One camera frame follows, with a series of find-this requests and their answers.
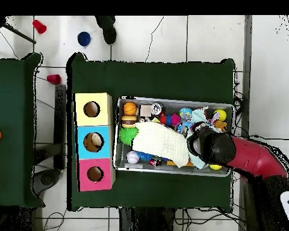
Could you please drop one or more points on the mint waffle cloth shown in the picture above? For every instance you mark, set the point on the mint waffle cloth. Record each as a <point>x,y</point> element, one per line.
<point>198,115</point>

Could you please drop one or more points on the dark green tablecloth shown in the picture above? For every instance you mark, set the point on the dark green tablecloth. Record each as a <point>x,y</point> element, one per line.
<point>147,79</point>

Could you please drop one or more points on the black drink can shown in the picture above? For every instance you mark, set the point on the black drink can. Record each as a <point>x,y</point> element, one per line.
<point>156,108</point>

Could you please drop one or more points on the white baseball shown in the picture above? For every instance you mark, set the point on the white baseball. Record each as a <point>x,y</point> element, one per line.
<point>132,157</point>

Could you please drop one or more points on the plain wooden block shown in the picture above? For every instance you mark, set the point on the plain wooden block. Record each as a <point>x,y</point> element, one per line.
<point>146,110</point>

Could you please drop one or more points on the red plastic cup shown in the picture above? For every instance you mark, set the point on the red plastic cup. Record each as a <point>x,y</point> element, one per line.
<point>39,26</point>

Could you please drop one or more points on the person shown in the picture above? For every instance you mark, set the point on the person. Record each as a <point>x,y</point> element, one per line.
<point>108,31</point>

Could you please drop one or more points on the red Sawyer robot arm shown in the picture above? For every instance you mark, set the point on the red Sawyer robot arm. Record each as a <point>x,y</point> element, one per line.
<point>252,156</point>

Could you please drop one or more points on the yellow-brown plush toy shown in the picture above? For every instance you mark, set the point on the yellow-brown plush toy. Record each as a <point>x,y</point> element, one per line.
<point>221,125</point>

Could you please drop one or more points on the cream waffle cloth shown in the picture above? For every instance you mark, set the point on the cream waffle cloth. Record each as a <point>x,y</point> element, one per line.
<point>159,142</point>

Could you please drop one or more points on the side table with green cloth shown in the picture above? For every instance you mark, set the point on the side table with green cloth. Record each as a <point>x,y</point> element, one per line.
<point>9,96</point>

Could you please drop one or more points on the orange toy basketball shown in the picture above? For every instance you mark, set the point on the orange toy basketball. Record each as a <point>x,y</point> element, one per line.
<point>130,108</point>

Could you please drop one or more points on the blue plastic cup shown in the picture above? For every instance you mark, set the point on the blue plastic cup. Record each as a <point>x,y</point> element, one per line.
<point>84,38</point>

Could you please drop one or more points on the black tripod leg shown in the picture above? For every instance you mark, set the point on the black tripod leg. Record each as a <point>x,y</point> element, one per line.
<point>19,33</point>

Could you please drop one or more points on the wooden three-hole sorting box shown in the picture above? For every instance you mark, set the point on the wooden three-hole sorting box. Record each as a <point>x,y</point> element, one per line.
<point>86,120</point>

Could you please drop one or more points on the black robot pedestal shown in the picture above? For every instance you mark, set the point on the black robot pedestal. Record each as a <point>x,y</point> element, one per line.
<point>147,221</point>

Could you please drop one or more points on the magenta plastic cup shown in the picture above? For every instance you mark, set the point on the magenta plastic cup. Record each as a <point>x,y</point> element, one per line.
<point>54,79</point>

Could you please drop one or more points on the toy hamburger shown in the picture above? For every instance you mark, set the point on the toy hamburger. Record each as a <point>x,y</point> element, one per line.
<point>128,121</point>

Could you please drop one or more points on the yellow ball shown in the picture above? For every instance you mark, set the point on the yellow ball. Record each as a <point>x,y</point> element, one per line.
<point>215,167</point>
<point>220,115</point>

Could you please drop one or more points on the green spiky rubber ball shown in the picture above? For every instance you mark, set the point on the green spiky rubber ball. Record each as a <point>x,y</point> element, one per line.
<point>127,135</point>

